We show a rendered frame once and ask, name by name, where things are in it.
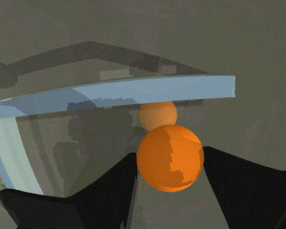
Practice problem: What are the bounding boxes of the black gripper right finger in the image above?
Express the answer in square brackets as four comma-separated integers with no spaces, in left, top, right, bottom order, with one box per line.
[203,146,286,229]

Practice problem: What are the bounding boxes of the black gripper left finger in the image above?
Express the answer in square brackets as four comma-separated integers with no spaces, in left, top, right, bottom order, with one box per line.
[0,153,138,229]

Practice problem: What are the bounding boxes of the clear low l-shaped wall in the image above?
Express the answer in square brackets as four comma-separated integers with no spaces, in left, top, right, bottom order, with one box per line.
[0,73,204,195]

